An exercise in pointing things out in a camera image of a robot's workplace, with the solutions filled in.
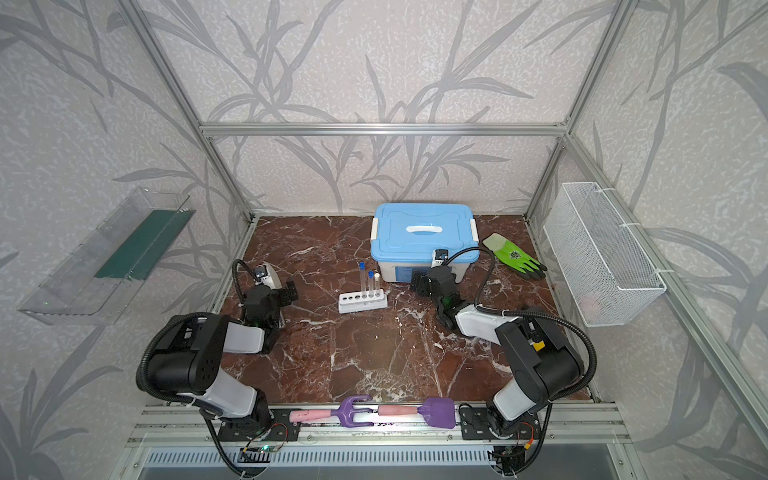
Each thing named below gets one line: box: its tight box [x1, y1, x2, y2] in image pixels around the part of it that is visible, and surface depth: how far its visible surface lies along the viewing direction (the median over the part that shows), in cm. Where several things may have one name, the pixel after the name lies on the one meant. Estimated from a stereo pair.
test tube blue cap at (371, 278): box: [368, 270, 375, 299], surface depth 91 cm
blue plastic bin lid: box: [370, 203, 480, 263], surface depth 95 cm
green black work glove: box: [482, 232, 548, 281], surface depth 107 cm
